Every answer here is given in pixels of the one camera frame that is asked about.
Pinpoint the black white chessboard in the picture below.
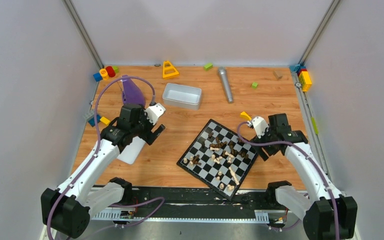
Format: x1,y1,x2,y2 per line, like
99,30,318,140
176,119,259,200

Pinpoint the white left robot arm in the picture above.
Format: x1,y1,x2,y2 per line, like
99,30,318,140
40,103,166,239

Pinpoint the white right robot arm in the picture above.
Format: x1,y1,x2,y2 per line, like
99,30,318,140
246,113,358,240

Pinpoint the small yellow block left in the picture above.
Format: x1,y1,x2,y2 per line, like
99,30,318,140
99,116,111,126

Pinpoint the purple metronome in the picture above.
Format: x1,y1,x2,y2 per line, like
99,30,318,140
121,75,146,106

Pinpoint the white box lid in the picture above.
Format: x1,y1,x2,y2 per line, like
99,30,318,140
116,136,146,165

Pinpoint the yellow curved block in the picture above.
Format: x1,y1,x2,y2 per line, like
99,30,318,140
240,111,252,122

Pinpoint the blue block left edge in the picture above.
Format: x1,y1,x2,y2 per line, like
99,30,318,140
87,114,101,127

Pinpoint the white rectangular box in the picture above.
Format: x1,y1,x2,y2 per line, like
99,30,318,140
162,83,202,110

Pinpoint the brown wooden block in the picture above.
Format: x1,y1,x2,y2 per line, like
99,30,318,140
272,70,283,80

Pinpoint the green block in corner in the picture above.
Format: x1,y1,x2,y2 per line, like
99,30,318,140
112,66,119,74

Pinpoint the blue toy block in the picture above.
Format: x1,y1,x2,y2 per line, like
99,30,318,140
93,72,103,82

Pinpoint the yellow cylinder block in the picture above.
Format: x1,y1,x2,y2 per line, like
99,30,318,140
99,68,110,80

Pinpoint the stacked coloured blocks right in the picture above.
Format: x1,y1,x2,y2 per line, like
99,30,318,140
289,64,313,92

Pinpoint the red cylinder block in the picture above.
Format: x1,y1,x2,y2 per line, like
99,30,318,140
105,66,116,78

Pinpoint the yellow triangular toy block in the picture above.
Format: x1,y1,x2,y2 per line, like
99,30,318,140
162,60,180,80

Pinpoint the silver microphone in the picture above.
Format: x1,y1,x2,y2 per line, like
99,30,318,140
217,66,234,104

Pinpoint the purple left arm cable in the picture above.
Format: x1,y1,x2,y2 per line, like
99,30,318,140
46,75,166,240

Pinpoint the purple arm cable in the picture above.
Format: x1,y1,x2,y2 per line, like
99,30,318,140
46,75,166,240
236,121,341,240

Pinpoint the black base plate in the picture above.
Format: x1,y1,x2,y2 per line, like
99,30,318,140
121,186,286,220

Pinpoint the green block near wall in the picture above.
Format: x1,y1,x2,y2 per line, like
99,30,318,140
203,62,214,71

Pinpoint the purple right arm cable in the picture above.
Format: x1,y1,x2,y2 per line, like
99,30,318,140
236,121,341,240

